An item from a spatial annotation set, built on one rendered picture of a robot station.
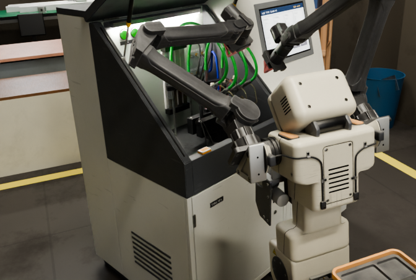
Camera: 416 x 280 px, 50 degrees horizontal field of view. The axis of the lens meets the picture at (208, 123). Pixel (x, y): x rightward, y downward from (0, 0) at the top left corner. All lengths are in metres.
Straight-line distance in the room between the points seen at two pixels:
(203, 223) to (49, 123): 2.30
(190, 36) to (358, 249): 1.89
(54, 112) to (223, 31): 2.59
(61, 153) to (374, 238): 2.61
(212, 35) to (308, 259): 0.80
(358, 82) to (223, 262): 1.10
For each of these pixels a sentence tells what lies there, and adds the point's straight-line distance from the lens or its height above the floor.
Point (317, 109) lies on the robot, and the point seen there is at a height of 1.31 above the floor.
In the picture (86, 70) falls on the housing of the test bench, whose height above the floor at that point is 1.22.
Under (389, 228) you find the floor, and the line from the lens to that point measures 3.17.
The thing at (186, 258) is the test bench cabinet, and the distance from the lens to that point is 2.03.
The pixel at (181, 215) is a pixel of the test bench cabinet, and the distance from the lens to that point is 1.91.
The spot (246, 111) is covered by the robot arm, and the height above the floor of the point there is 1.28.
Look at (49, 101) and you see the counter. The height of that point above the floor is 0.59.
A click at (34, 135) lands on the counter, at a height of 0.32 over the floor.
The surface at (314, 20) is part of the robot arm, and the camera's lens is 1.67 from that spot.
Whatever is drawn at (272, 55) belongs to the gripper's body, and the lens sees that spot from 1.85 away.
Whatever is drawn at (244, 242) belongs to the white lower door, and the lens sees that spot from 2.26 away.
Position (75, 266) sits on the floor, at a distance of 2.90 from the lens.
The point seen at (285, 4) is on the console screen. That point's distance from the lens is 2.62.
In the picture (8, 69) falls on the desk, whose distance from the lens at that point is 4.83.
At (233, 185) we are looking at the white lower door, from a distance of 2.03.
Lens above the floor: 1.74
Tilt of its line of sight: 22 degrees down
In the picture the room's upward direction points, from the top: 2 degrees counter-clockwise
